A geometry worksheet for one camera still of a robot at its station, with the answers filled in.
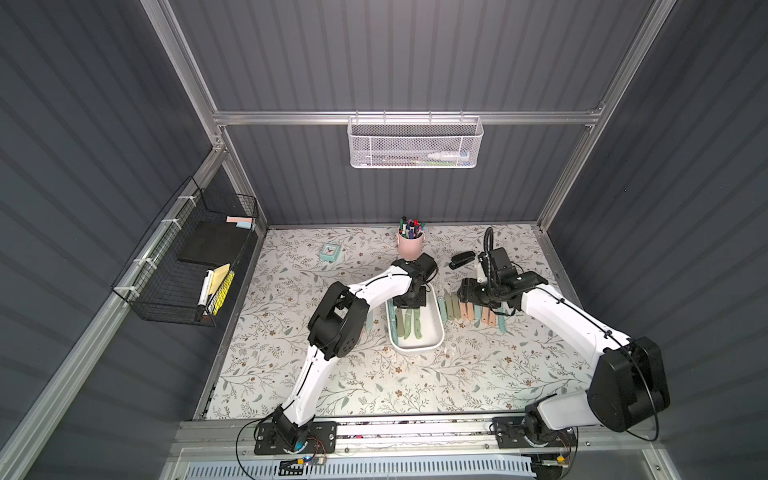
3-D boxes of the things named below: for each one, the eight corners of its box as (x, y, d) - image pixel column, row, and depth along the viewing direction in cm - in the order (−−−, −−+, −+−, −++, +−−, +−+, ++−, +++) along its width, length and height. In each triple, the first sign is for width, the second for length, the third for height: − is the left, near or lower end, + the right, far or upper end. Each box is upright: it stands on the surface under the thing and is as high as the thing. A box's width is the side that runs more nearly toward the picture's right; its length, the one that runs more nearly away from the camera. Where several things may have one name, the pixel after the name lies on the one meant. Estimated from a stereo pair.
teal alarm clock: (320, 261, 112) (319, 257, 110) (323, 248, 116) (321, 243, 114) (337, 261, 112) (336, 256, 110) (339, 248, 116) (338, 243, 114)
